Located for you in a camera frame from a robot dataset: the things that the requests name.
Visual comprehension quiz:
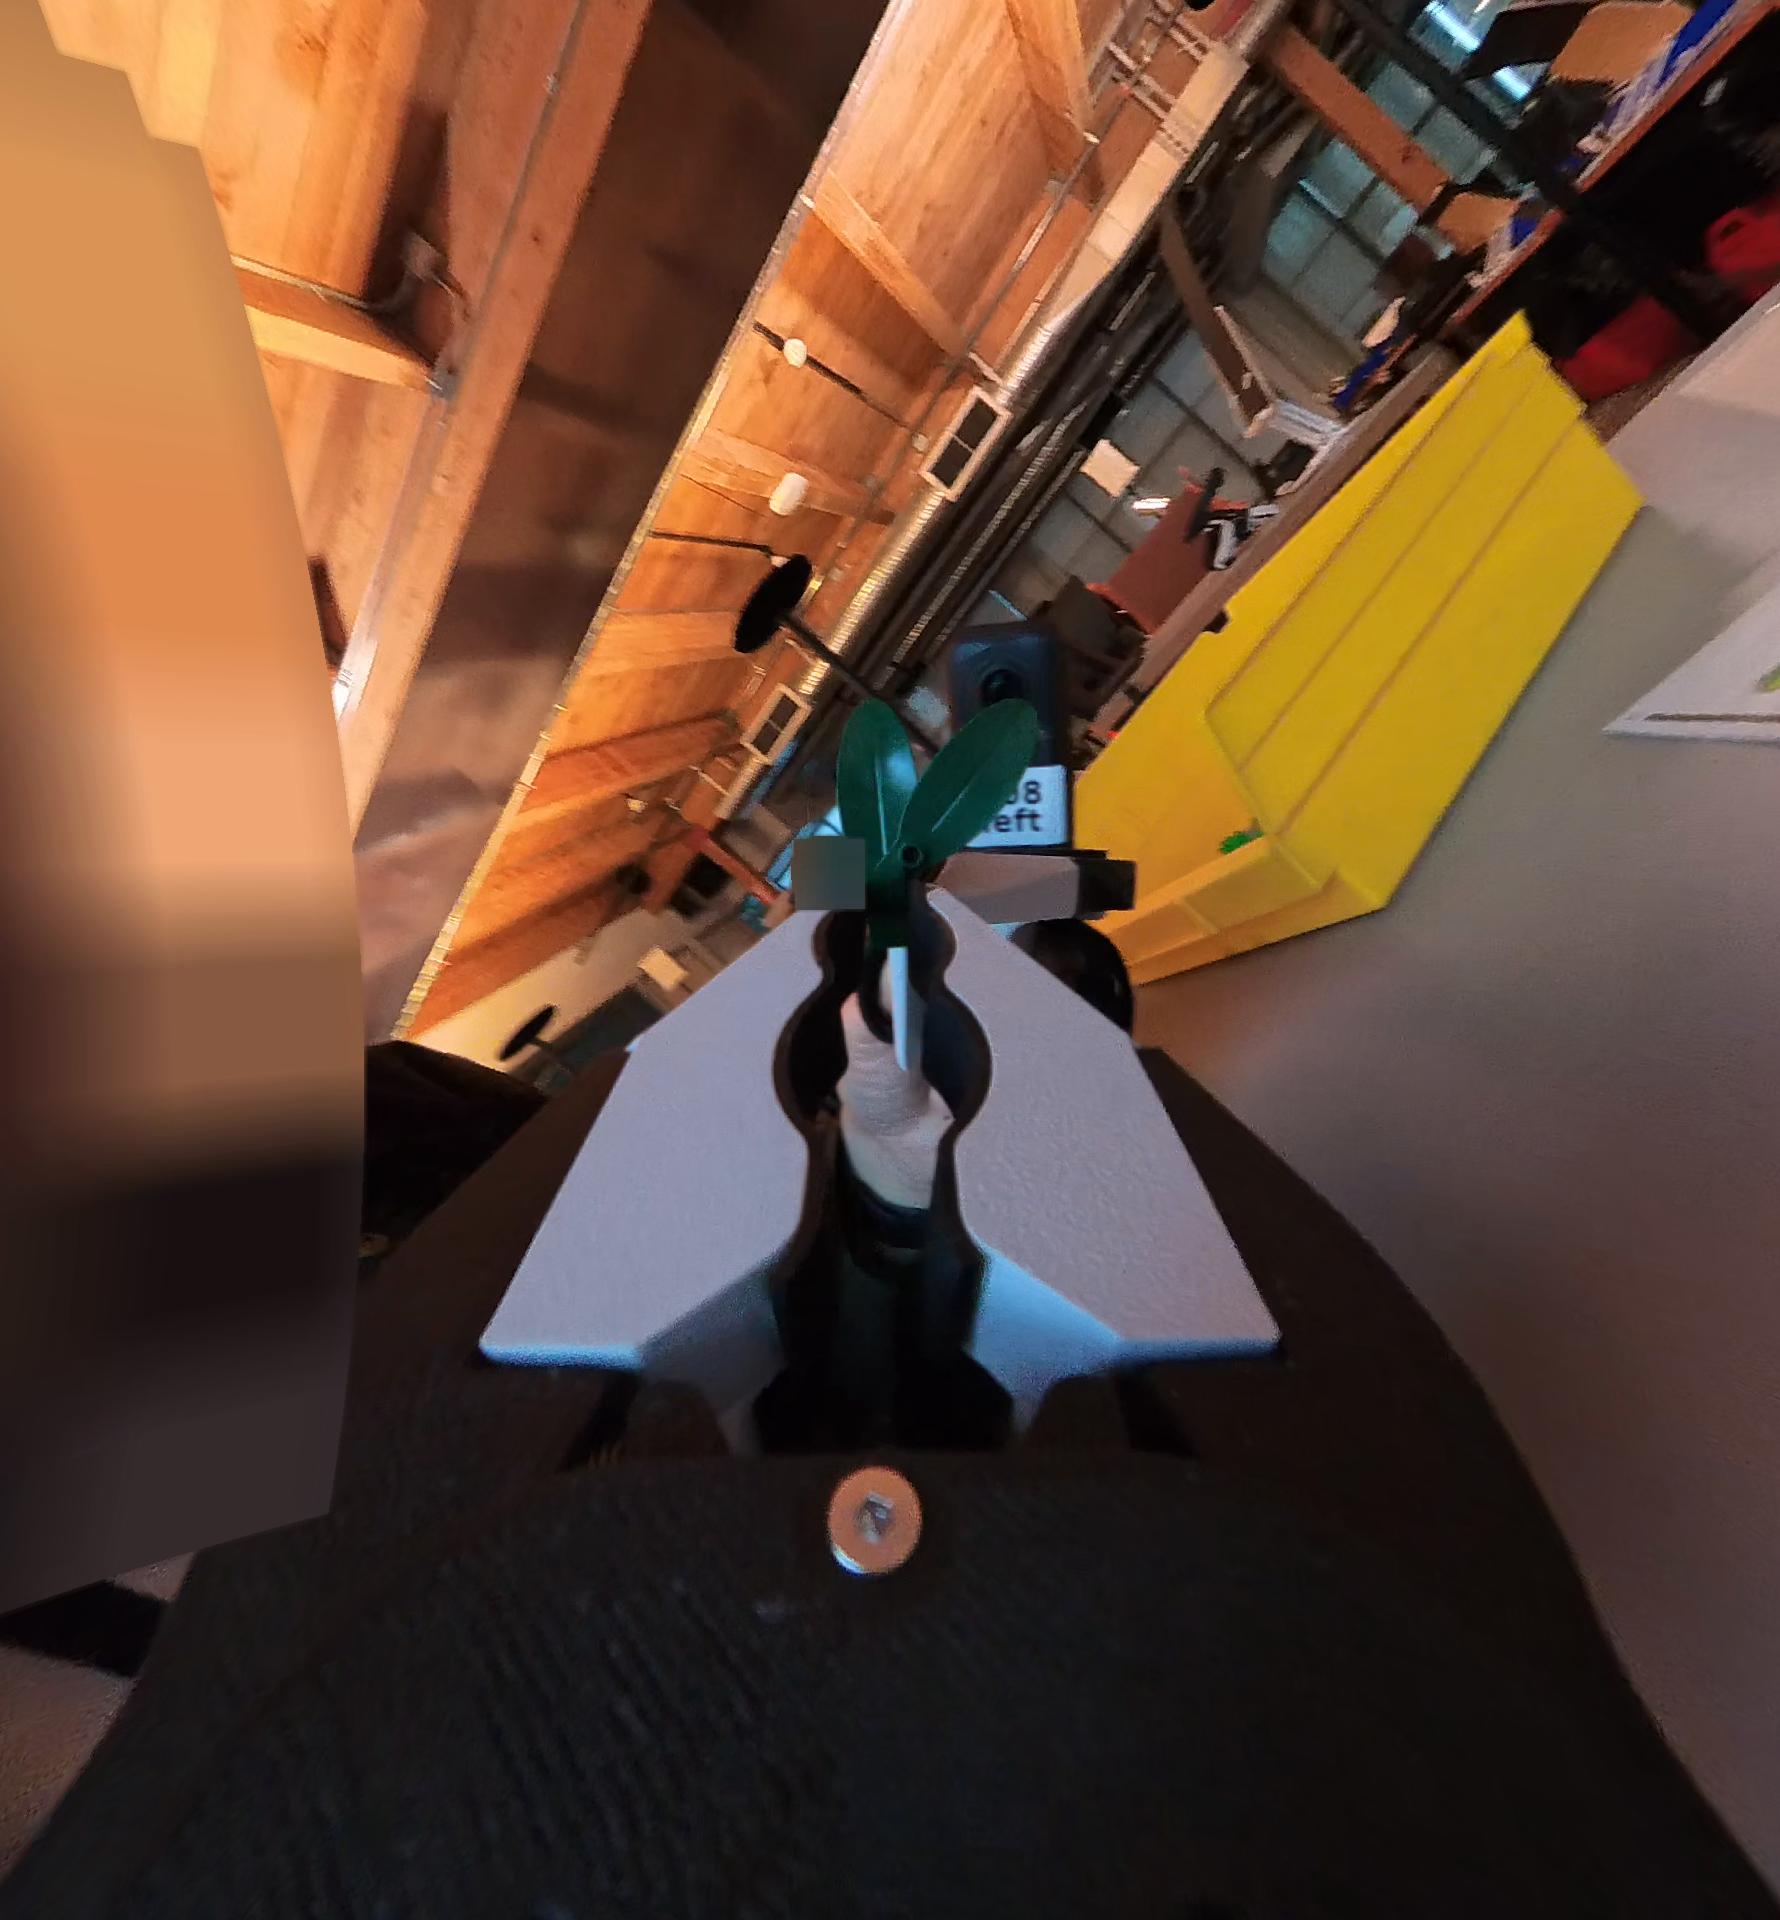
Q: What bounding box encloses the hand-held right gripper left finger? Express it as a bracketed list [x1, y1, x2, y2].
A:
[478, 906, 894, 1415]

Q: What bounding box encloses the person's left hand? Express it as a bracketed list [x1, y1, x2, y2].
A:
[834, 988, 962, 1211]

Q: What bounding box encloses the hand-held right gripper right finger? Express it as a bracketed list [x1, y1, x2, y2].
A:
[907, 890, 1283, 1415]

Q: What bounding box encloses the white instruction booklet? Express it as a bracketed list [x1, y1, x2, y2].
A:
[1601, 606, 1780, 748]

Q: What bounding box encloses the green toy leaf piece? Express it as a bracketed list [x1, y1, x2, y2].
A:
[831, 697, 1046, 1075]

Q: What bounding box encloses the black round ceiling lamp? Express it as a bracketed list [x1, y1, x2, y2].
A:
[731, 551, 819, 657]

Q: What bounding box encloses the person's dark clothing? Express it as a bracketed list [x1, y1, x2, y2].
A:
[361, 1040, 549, 1287]

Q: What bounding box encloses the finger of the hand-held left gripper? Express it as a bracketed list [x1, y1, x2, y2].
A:
[928, 851, 1098, 935]

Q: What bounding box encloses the red plastic container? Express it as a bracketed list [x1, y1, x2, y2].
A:
[1555, 191, 1780, 404]

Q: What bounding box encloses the yellow plastic bin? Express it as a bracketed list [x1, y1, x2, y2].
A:
[1075, 311, 1644, 985]

